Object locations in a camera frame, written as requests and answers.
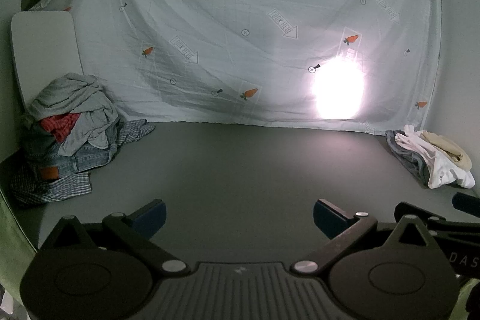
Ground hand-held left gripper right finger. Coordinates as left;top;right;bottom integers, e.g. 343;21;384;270
290;198;445;274

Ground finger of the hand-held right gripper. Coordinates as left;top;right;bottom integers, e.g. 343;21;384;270
394;202;480;242
452;193;480;219

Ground carrot print sheet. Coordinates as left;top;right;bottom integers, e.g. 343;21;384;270
28;0;443;137

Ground grey striped shorts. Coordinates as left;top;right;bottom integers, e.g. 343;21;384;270
385;130;432;187

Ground white rounded board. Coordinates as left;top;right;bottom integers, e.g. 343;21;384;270
10;10;85;114

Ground blue jeans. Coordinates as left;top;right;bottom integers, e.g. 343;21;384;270
22;118;121;182

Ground red checked shirt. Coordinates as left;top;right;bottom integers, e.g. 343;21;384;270
39;112;81;144

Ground light green cloth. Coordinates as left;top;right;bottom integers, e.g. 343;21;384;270
455;277;480;320
0;189;40;309

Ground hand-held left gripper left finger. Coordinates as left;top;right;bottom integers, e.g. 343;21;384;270
37;199;190;274

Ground blue checked shirt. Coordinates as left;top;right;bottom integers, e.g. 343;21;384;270
9;118;156;206

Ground light grey garment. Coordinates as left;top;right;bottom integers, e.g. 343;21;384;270
24;73;122;157

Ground cream garment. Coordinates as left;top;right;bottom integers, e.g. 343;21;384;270
418;130;474;172

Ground white garment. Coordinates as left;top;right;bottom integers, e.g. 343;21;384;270
395;124;476;190

